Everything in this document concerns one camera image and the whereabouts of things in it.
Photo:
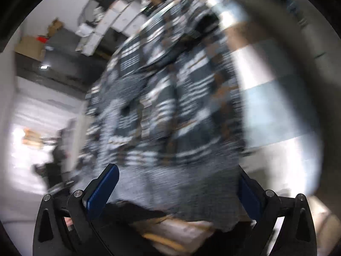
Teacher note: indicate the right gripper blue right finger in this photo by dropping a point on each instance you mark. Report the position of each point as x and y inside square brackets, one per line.
[297, 235]

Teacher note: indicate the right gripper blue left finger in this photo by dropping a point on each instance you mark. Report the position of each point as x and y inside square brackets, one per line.
[64, 222]

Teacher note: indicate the black white plaid cardigan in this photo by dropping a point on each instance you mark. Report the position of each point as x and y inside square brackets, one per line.
[167, 112]

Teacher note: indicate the plaid bed sheet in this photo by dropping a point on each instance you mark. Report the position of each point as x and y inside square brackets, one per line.
[280, 123]

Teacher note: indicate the black refrigerator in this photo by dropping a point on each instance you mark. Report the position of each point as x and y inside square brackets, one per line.
[56, 64]

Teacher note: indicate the cardboard box on refrigerator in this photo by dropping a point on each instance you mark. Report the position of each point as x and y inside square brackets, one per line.
[55, 25]

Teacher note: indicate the white drawer desk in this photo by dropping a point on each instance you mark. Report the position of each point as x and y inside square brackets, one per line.
[122, 16]

